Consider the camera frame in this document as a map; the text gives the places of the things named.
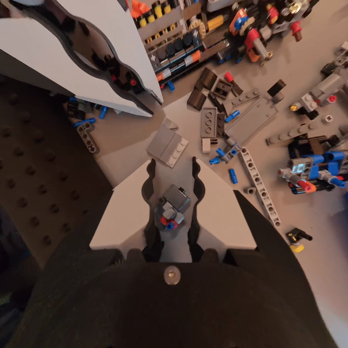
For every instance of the small black yellow lego piece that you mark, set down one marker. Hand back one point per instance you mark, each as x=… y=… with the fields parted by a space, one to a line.
x=295 y=235

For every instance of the dark grey studded lego plate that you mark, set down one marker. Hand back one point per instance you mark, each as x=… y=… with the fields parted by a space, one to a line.
x=299 y=133
x=208 y=122

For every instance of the small dark grey lego bush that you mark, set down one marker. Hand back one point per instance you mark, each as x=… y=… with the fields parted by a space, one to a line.
x=250 y=190

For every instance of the long blue lego pin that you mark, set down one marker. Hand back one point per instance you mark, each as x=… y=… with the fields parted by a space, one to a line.
x=84 y=122

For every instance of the red and brown lego pin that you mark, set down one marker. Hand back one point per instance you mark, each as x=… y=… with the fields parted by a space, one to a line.
x=229 y=76

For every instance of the long light grey lego beam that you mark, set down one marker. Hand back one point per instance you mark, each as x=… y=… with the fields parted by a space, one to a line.
x=261 y=187

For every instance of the black lego block blue pin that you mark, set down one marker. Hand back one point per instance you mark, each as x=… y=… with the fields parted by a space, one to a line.
x=78 y=108

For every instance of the black lego assembly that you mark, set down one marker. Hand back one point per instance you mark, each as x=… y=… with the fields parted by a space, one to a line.
x=315 y=144

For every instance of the blue lego suspension assembly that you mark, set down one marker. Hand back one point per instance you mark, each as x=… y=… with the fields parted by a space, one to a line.
x=315 y=168

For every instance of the small white lego bush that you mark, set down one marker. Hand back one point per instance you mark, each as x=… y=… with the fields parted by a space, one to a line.
x=327 y=118

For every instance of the grey lego angle beam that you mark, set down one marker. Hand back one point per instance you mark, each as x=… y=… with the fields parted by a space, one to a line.
x=88 y=136

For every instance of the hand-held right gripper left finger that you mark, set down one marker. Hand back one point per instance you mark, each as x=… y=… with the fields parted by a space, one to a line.
x=122 y=220

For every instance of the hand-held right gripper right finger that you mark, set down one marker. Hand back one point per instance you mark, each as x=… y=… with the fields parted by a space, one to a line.
x=225 y=220

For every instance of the dark grey square lego slope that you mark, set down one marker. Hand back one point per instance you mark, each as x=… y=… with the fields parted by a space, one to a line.
x=222 y=89

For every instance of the grey lego panel piece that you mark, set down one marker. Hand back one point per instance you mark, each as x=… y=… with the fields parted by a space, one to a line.
x=165 y=144

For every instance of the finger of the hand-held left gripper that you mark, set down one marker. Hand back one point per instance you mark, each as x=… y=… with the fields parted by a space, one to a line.
x=40 y=49
x=122 y=32

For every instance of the grey lego connector blue pins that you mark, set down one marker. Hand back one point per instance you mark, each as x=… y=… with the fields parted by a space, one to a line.
x=229 y=152

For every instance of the grey lego engine block assembly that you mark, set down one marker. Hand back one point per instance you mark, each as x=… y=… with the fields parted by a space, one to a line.
x=174 y=46

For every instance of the black curved lego slope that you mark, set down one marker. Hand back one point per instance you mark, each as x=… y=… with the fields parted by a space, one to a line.
x=196 y=100

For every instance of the small grey lego wedge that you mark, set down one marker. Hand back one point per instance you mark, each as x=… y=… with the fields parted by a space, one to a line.
x=170 y=124

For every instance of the dark brown studded lego plate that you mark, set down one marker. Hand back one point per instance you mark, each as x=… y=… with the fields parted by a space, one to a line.
x=220 y=126

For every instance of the black lego connectors red pins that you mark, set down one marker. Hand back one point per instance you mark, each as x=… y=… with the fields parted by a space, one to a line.
x=108 y=61

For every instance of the black perforated panel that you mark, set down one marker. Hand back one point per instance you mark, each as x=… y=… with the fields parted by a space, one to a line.
x=40 y=176

